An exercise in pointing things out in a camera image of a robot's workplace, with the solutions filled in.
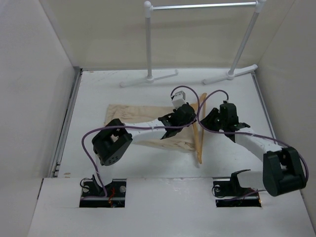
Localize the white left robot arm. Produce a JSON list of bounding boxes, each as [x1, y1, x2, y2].
[[92, 103, 196, 197]]

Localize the white clothes rack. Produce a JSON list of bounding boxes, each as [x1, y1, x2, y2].
[[120, 0, 266, 87]]

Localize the beige trousers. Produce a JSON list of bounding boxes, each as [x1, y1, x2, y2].
[[103, 103, 198, 152]]

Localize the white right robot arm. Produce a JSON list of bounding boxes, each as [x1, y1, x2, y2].
[[200, 102, 308, 197]]

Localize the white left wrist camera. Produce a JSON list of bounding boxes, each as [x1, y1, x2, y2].
[[171, 91, 186, 109]]

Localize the aluminium frame rail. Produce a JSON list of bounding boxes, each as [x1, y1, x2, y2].
[[47, 67, 82, 178]]

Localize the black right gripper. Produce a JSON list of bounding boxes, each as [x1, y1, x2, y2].
[[198, 108, 227, 133]]

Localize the wooden clothes hanger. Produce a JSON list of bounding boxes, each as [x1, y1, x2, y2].
[[191, 93, 207, 164]]

